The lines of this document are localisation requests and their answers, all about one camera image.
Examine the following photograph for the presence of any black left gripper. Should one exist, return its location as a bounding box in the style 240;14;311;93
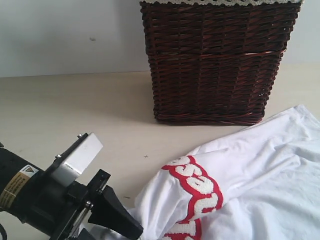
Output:
14;169;144;240

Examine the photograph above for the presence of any white t-shirt red lettering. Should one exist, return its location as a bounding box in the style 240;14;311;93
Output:
129;105;320;240

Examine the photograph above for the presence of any dark brown wicker basket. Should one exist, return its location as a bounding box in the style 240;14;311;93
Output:
139;2;302;126

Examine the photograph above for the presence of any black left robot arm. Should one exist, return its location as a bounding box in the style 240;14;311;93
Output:
0;147;143;240

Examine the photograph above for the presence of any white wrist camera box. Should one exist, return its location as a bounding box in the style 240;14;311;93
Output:
51;132;103;187

